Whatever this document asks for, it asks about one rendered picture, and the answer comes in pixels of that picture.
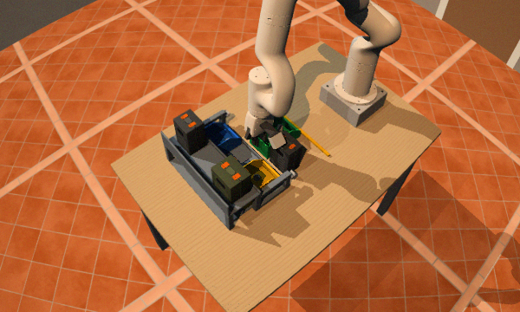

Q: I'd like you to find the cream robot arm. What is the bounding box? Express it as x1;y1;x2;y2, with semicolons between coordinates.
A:
248;0;401;149

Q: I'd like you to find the yellow thin bar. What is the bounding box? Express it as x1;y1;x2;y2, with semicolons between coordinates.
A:
284;115;330;156

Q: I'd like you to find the green bin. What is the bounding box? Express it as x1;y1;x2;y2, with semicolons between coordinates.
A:
250;116;301;159

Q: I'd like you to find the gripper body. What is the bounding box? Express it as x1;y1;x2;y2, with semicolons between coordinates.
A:
244;111;274;137

